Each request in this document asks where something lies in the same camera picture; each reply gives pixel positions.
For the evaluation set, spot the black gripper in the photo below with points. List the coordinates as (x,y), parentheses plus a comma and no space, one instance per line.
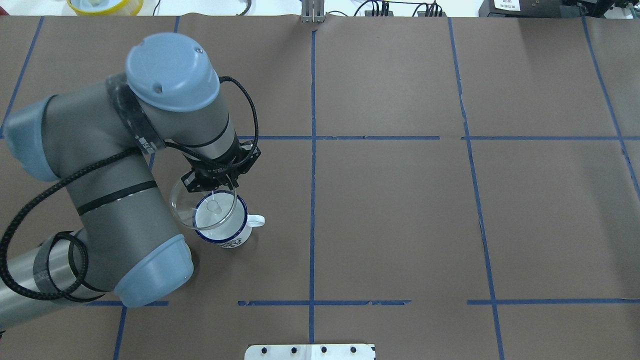
(216,176)

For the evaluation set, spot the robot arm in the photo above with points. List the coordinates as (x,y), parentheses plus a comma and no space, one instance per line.
(93,142)

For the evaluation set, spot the white enamel mug blue rim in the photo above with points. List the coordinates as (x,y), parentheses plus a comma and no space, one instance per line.
(235,232)

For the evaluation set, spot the yellow rimmed bowl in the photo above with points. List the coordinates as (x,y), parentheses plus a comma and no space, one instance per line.
(106,7)

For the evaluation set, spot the black computer box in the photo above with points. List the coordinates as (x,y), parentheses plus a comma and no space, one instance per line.
(559,9)

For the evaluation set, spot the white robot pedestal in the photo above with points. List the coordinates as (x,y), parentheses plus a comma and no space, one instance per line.
(326,351)

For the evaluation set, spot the aluminium frame post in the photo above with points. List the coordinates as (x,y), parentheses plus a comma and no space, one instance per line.
(313,11)

